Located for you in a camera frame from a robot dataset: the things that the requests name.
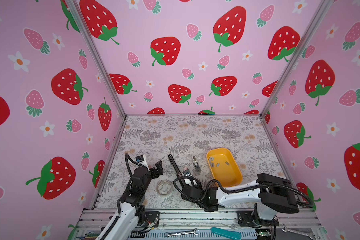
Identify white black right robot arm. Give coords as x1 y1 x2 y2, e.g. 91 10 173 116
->
173 174 315 229

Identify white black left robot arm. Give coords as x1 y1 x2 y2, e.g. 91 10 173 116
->
97 154 164 240

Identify clear tape roll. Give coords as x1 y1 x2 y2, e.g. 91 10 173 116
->
156 180 173 197

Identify yellow plastic tray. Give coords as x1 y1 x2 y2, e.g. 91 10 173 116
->
206 148 243 188

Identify silver wrench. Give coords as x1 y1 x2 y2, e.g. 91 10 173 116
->
282 226 316 240
164 229 200 238

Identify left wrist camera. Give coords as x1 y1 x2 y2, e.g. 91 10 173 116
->
136 155 149 170

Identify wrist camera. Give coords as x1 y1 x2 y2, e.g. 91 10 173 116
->
183 169 193 180
136 155 149 170

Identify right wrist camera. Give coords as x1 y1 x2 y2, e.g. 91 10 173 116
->
183 169 193 180

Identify teal handled tool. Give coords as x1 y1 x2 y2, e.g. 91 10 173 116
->
211 227 242 240

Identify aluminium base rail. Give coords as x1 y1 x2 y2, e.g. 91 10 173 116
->
72 209 329 240

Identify aluminium corner post left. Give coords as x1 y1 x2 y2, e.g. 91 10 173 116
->
67 0 127 120

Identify aluminium corner post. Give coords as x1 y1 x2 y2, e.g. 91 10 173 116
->
260 0 333 120
67 0 127 120

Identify aluminium corner post right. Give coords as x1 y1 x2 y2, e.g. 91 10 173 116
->
260 0 333 120

